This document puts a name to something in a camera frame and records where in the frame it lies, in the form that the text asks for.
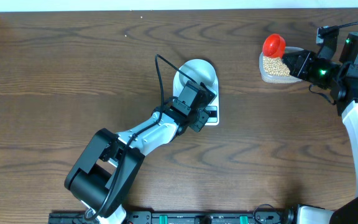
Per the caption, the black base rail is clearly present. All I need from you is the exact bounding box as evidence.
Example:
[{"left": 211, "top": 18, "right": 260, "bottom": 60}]
[{"left": 48, "top": 203, "right": 295, "bottom": 224}]

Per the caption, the light grey round bowl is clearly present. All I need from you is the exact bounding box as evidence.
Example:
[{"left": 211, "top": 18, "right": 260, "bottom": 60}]
[{"left": 180, "top": 59, "right": 218, "bottom": 91}]

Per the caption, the clear container of soybeans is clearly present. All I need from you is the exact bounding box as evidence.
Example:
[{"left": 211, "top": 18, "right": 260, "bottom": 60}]
[{"left": 259, "top": 53, "right": 301, "bottom": 84}]

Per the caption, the white digital kitchen scale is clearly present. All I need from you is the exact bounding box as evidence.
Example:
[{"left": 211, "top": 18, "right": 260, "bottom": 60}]
[{"left": 173, "top": 72, "right": 220, "bottom": 126}]

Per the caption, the red plastic measuring scoop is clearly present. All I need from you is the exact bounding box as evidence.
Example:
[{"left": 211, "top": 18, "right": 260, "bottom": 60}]
[{"left": 262, "top": 34, "right": 286, "bottom": 58}]

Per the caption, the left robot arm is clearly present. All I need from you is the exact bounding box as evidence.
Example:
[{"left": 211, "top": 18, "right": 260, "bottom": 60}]
[{"left": 64, "top": 81, "right": 218, "bottom": 223}]

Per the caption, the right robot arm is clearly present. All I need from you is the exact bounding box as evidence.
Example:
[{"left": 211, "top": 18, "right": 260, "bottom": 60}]
[{"left": 282, "top": 32, "right": 358, "bottom": 223}]

